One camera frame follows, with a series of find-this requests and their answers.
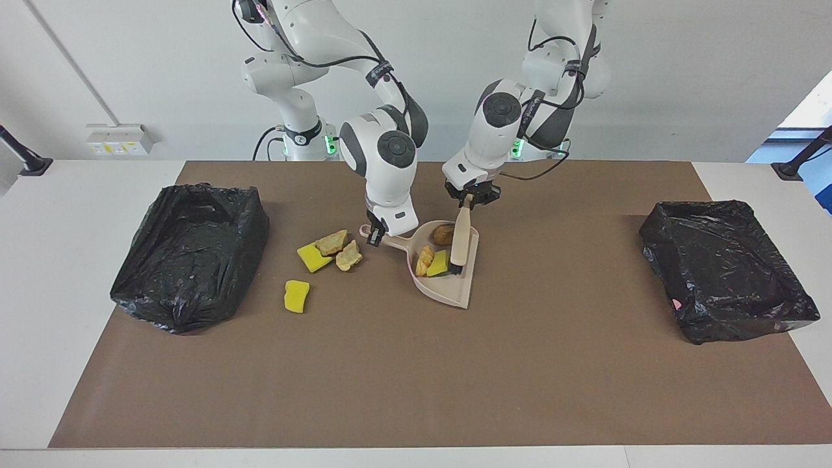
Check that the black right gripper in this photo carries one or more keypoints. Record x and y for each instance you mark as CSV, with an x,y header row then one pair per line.
x,y
377,220

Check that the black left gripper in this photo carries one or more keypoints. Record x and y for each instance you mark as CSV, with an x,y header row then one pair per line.
x,y
484,194

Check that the orange-beige foam chunk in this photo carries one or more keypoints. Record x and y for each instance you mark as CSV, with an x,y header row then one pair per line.
x,y
348,256

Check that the beige hand brush black bristles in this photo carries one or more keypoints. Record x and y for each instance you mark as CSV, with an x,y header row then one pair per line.
x,y
461,240

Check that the brown bread-like lump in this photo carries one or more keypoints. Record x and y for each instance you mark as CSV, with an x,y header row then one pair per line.
x,y
443,234

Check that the beige foam chunk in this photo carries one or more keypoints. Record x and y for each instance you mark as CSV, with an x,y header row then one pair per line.
x,y
332,242

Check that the pale foam chunk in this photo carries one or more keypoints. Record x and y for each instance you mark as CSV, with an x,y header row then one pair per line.
x,y
424,260

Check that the small curved yellow sponge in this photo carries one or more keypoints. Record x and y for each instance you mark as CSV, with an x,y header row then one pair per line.
x,y
439,264

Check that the yellow sponge green backing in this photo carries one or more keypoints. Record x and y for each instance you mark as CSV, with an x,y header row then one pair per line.
x,y
312,260

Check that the beige plastic dustpan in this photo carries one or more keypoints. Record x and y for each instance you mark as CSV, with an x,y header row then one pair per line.
x,y
448,289

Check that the yellow sponge block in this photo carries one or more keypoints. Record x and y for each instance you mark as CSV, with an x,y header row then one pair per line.
x,y
296,296

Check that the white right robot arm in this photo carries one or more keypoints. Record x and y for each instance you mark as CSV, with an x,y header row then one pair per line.
x,y
383,156

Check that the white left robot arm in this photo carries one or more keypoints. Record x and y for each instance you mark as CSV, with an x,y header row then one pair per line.
x,y
500,130

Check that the black bag-lined bin pink spot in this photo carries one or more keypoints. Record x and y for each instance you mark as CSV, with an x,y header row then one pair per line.
x,y
721,273

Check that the brown table mat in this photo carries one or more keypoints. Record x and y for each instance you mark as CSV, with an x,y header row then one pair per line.
x,y
416,403

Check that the black clamp stand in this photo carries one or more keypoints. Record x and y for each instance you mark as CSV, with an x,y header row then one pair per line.
x,y
29,164
790,170

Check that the white wall outlet box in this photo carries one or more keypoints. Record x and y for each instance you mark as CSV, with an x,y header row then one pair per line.
x,y
114,140

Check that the grey wall conduit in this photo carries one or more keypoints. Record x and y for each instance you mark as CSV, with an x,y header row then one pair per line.
x,y
71,60

